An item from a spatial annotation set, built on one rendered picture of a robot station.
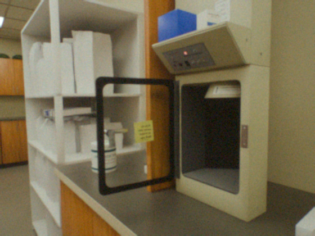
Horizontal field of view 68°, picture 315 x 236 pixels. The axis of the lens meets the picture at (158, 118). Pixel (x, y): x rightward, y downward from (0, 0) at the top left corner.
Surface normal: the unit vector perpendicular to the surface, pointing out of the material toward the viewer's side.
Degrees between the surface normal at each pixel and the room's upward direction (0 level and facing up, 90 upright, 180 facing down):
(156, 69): 90
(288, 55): 90
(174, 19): 90
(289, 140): 90
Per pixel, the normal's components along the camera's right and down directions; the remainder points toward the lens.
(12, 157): 0.61, 0.06
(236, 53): -0.55, 0.75
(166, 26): -0.79, 0.06
